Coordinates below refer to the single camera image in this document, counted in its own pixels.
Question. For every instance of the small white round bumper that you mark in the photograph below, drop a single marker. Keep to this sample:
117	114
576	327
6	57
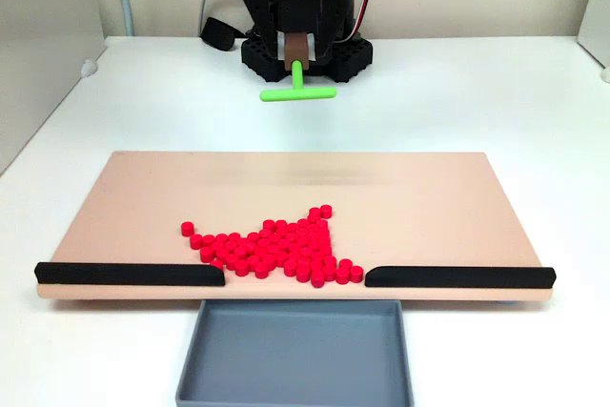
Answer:
89	67
606	74

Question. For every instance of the beige flat board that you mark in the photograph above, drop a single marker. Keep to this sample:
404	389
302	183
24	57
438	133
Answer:
238	188

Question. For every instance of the grey shallow tray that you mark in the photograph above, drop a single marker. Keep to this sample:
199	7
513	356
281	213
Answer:
295	359

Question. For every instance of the red cylindrical granule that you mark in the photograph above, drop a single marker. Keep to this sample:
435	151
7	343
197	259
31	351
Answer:
356	273
209	240
313	213
326	210
326	250
260	271
342	275
322	225
330	273
318	278
206	254
196	241
325	238
243	266
217	264
187	229
304	273

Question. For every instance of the black edge rail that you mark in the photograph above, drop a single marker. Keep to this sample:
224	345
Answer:
453	277
119	274

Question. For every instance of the green T-shaped pusher tool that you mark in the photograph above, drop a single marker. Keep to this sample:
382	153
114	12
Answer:
298	78

